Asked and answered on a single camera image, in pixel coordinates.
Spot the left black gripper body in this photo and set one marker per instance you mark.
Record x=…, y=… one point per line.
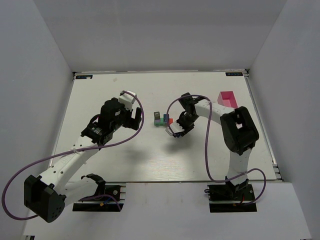
x=129, y=119

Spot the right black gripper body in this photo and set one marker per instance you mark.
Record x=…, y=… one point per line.
x=184, y=125

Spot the small blue wood cube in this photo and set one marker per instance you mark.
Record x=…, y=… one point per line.
x=166, y=117

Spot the olive grey wood cube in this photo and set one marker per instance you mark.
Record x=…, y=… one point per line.
x=157, y=115

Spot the green arch wood block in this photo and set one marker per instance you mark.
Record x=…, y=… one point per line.
x=160, y=123

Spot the pink plastic box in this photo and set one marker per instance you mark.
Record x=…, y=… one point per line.
x=227, y=99

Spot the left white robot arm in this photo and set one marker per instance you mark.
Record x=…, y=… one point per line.
x=49, y=193

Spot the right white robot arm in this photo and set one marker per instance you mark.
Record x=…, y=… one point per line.
x=238, y=130

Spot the left blue table label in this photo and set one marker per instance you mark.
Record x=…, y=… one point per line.
x=83, y=77

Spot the blue table label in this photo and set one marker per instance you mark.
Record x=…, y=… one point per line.
x=83, y=77
x=234, y=74

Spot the right blue table label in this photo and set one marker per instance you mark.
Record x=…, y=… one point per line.
x=234, y=74

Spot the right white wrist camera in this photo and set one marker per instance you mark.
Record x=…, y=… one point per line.
x=175, y=128

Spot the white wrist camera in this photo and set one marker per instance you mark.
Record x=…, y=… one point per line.
x=175, y=128
x=128, y=99

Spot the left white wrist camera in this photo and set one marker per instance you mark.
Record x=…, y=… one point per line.
x=128, y=99

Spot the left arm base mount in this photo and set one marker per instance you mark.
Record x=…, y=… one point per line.
x=112, y=201

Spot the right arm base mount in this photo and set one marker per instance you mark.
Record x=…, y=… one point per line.
x=221, y=199

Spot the aluminium table edge rail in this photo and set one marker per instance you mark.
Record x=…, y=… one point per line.
x=270, y=151

